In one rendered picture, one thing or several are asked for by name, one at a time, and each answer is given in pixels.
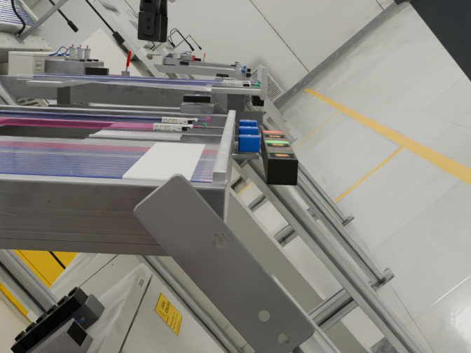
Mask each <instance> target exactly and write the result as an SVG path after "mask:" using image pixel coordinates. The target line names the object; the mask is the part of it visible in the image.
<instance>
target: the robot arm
mask: <svg viewBox="0 0 471 353"><path fill-rule="evenodd" d="M139 11H141V12H139V15H138V30H137V38H138V39H139V40H143V41H151V42H161V43H165V42H166V41H167V36H168V0H140V4H139Z"/></svg>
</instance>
